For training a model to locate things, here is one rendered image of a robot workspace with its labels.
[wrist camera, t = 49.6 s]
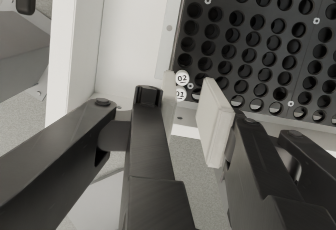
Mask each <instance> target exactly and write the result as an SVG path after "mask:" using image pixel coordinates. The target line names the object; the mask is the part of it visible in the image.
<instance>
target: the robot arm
mask: <svg viewBox="0 0 336 230"><path fill-rule="evenodd" d="M176 107H177V90H176V75H175V73H174V71H170V70H166V71H164V73H163V79H162V84H161V89H160V88H157V87H154V86H149V85H137V86H136V87H135V92H134V99H133V105H132V109H131V110H126V111H119V110H116V109H117V104H116V103H115V102H113V101H111V100H108V99H106V98H95V99H90V100H88V101H86V102H85V103H83V104H82V105H80V106H79V107H77V108H76V109H74V110H72V111H71V112H69V113H68V114H66V115H64V116H63V117H61V118H60V119H58V120H56V121H55V122H53V123H52V124H50V125H49V126H47V127H46V128H44V129H42V130H41V131H39V132H38V133H36V134H35V135H33V136H32V137H30V138H29V139H27V140H25V141H24V142H22V143H21V144H19V145H18V146H16V147H15V148H13V149H12V150H10V151H8V152H7V153H5V154H4V155H2V156H1V157H0V230H56V229H57V227H58V226H59V225H60V223H61V222H62V221H63V219H64V218H65V217H66V215H67V214H68V213H69V211H70V210H71V209H72V207H73V206H74V205H75V203H76V202H77V201H78V199H79V198H80V197H81V195H82V194H83V193H84V191H85V190H86V189H87V187H88V186H89V185H90V183H91V182H92V181H93V179H94V178H95V177H96V175H97V174H98V173H99V171H100V170H101V169H102V167H103V166H104V165H105V163H106V162H107V161H108V159H109V158H110V154H111V152H125V161H124V171H123V182H122V193H121V203H120V214H119V225H118V230H199V229H196V228H195V224H194V220H193V216H192V212H191V208H190V204H189V200H188V196H187V192H186V188H185V185H184V182H183V181H176V180H175V175H174V170H173V166H172V161H171V156H170V151H169V142H170V137H171V132H172V127H173V122H174V117H175V112H176ZM195 118H196V123H197V127H198V131H199V136H200V140H201V144H202V149H203V153H204V158H205V162H206V164H207V165H208V167H212V168H219V167H221V166H222V164H223V160H224V156H225V158H226V159H225V163H224V167H223V171H222V175H221V178H220V182H221V183H222V181H223V180H225V186H226V193H227V201H228V208H229V215H230V222H231V230H336V158H335V157H334V156H333V155H331V154H330V153H329V152H327V151H326V150H325V149H323V148H322V147H321V146H319V145H318V144H316V143H315V142H314V141H312V140H311V139H310V138H308V137H307V136H305V135H303V134H302V133H301V132H299V131H296V130H281V131H280V133H279V137H278V138H277V137H274V136H270V135H268V134H267V132H266V130H265V129H264V127H263V125H262V124H261V123H260V122H257V121H256V120H254V119H251V118H247V117H246V115H245V114H244V113H243V112H242V111H241V110H239V109H238V108H233V107H231V105H230V104H229V102H228V100H227V99H226V97H225V96H224V94H223V93H222V91H221V89H220V88H219V86H218V85H217V83H216V81H215V80H214V79H213V78H209V77H206V78H204V79H203V84H202V88H201V93H200V97H199V102H198V106H197V111H196V116H195ZM300 167H301V174H300V177H299V180H298V181H297V180H296V179H297V176H298V173H299V170H300Z"/></svg>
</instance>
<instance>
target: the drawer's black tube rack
mask: <svg viewBox="0 0 336 230"><path fill-rule="evenodd" d="M204 1H205V3H206V4H207V6H206V11H205V16H204V21H203V26H202V31H201V36H200V41H199V45H198V50H197V55H196V60H195V65H194V70H193V75H192V80H191V83H189V84H188V85H187V87H188V88H189V94H188V99H187V101H189V102H195V103H199V99H195V98H193V96H192V94H195V95H200V94H201V89H202V85H203V80H204V78H206V77H209V78H213V79H214V80H215V81H216V83H217V85H218V86H219V88H220V89H221V91H222V93H223V94H224V96H225V97H226V99H227V100H228V102H229V104H230V105H231V107H233V108H238V109H239V110H241V111H246V112H252V113H258V114H263V115H270V116H275V117H281V118H286V119H292V120H298V121H304V122H310V123H315V124H321V125H327V126H332V127H336V123H332V119H336V0H204ZM184 3H185V0H184V1H183V7H182V12H181V18H180V23H179V29H178V34H177V40H176V45H175V51H174V56H173V62H172V67H171V71H172V69H173V63H174V58H175V52H176V47H177V41H178V36H179V30H180V25H181V19H182V14H183V9H184ZM231 101H234V102H240V103H241V104H240V105H239V106H233V105H232V104H231ZM251 105H257V106H260V108H258V109H251ZM270 108H274V109H279V111H277V112H275V113H272V112H270ZM294 112H297V113H303V115H301V116H299V117H296V116H294ZM313 115H314V116H320V117H321V118H320V119H318V120H314V119H313Z"/></svg>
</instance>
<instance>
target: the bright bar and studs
mask: <svg viewBox="0 0 336 230"><path fill-rule="evenodd" d="M181 1H182V0H167V3H166V9H165V15H164V21H163V27H162V33H161V39H160V45H159V51H158V57H157V63H156V69H155V75H154V78H155V79H160V80H162V79H163V75H164V71H166V70H169V67H170V62H171V56H172V51H173V45H174V39H175V34H176V28H177V23H178V17H179V12H180V6H181Z"/></svg>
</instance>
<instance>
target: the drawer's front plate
mask: <svg viewBox="0 0 336 230"><path fill-rule="evenodd" d="M103 9H104V0H52V17H51V33H50V49H49V65H48V82H47V98H46V114H45V128H46V127H47V126H49V125H50V124H52V123H53V122H55V121H56V120H58V119H60V118H61V117H63V116H64V115H66V114H68V113H69V112H71V111H72V110H74V109H76V108H77V107H79V106H80V105H82V104H83V103H85V102H86V101H87V100H88V99H89V98H90V97H91V96H92V95H93V94H94V93H95V82H96V73H97V64H98V54H99V45H100V36H101V27H102V18H103Z"/></svg>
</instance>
